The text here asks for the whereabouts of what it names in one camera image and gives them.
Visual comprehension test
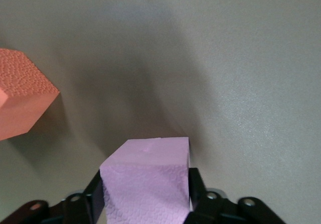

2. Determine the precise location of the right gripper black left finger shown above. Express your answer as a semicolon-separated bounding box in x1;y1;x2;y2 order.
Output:
0;170;105;224

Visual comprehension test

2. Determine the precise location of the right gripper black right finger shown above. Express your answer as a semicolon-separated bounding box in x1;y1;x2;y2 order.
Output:
184;167;287;224

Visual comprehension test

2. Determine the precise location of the pink foam cube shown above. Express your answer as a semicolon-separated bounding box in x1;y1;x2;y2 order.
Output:
99;136;192;224

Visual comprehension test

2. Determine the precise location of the orange foam cube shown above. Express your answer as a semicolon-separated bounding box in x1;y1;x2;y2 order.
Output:
0;48;61;142

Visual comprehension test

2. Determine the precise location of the brown paper table cover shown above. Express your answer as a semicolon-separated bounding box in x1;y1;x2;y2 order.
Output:
0;0;321;224

